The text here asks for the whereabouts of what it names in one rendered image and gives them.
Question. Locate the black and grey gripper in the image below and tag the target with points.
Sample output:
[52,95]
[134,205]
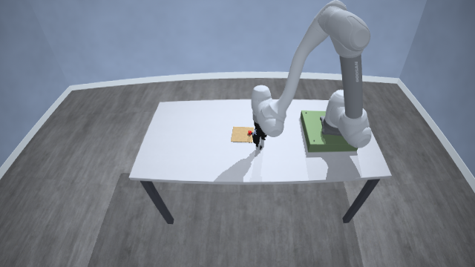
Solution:
[257,135]

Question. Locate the tan flat mat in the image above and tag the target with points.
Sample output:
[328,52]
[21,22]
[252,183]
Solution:
[240,134]

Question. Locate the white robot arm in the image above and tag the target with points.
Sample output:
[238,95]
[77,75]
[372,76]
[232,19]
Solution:
[349,35]

